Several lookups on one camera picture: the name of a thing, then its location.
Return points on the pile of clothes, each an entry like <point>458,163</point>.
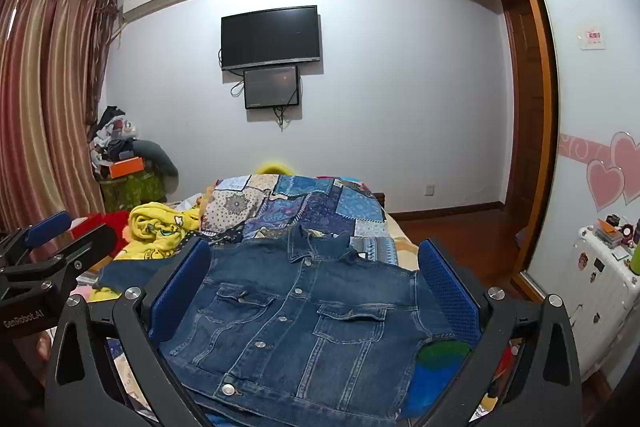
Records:
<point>112,137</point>

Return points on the small wall monitor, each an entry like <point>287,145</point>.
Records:
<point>271,87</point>

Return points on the green bottle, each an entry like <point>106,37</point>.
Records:
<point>635,259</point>

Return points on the pink square sticker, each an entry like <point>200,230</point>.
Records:
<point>592,37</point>

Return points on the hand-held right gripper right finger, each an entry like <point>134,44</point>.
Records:
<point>450,297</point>

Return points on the red cloth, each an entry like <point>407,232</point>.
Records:
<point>112,222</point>

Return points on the grey-green pillow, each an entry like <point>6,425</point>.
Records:
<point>162,162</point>

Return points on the yellow cartoon blanket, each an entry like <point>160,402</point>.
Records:
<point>155,227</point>

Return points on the blue denim jacket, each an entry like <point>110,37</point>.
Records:
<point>300,322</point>

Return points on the blue and green cushion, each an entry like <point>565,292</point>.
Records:
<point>435,377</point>

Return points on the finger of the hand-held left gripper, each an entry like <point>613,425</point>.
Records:
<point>47,227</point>
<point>82,254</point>

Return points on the wardrobe door with pink hearts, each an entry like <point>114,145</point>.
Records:
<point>590,117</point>

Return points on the striped red curtain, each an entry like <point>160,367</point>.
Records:
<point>45,97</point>

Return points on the blue patchwork quilt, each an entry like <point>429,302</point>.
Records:
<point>325,212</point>

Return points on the large wall television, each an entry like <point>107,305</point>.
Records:
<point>270,37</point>

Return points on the green patterned cloth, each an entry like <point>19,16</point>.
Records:
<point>132,192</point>

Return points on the yellow round object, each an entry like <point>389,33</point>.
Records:
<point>272,168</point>

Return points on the white suitcase with stickers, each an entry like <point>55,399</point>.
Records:
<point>600,297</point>

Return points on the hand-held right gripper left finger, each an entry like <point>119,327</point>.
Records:
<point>180,289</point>

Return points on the small orange packet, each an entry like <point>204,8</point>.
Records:
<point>609,227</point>

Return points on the orange box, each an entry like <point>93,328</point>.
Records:
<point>126,168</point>

